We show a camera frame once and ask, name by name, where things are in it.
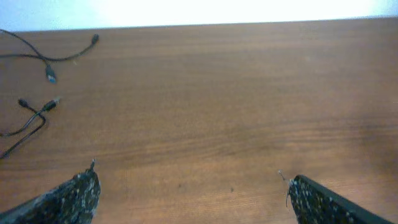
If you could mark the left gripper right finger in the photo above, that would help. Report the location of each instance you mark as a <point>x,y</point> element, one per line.
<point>315,204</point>

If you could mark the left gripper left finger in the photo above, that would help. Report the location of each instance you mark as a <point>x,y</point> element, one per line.
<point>73,201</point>

